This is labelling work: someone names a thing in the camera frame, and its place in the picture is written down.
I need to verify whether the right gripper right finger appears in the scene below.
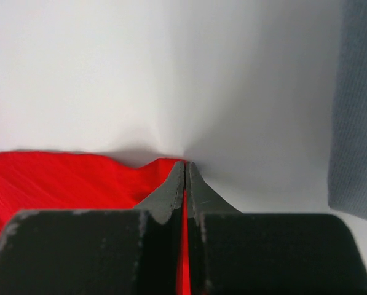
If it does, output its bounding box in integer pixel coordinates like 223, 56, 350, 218
185, 162, 367, 294

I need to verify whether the red t shirt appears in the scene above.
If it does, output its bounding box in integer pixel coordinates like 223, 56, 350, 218
0, 140, 192, 295

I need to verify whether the folded grey-blue t shirt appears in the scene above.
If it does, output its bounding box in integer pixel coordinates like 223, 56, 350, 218
328, 1, 367, 220

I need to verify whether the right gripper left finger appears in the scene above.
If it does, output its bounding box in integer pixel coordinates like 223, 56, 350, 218
0, 161, 185, 294

